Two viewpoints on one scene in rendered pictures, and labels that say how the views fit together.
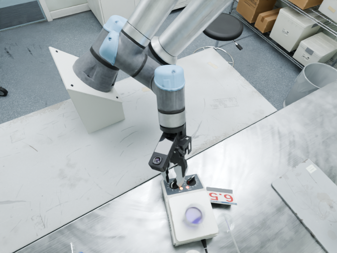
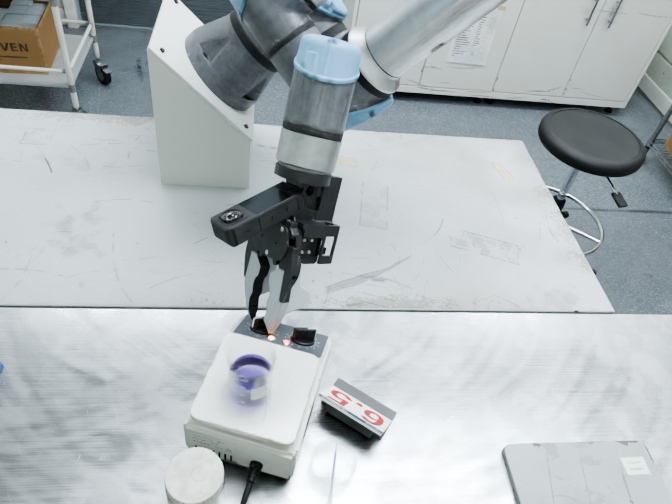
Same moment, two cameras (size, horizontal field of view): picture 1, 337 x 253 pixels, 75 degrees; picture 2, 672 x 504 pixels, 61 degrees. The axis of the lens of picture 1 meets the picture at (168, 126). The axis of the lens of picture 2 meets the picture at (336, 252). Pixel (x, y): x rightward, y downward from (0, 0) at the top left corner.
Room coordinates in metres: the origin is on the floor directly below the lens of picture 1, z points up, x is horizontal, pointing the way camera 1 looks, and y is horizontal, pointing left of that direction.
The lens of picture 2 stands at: (-0.16, -0.27, 1.56)
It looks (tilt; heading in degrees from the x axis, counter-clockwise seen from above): 45 degrees down; 21
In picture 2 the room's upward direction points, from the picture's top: 11 degrees clockwise
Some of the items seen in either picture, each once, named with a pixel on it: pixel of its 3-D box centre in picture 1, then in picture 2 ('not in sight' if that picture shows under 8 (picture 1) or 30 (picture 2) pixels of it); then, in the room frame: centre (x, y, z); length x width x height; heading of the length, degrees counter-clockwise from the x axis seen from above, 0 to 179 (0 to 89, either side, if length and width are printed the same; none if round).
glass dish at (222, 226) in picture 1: (224, 222); (332, 464); (0.14, -0.20, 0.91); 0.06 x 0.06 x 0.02
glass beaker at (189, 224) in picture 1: (192, 215); (248, 371); (0.13, -0.08, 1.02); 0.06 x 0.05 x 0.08; 83
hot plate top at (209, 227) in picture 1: (192, 214); (257, 385); (0.14, -0.09, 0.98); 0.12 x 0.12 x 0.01; 16
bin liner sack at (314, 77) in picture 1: (309, 93); not in sight; (1.40, -1.22, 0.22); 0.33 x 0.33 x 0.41
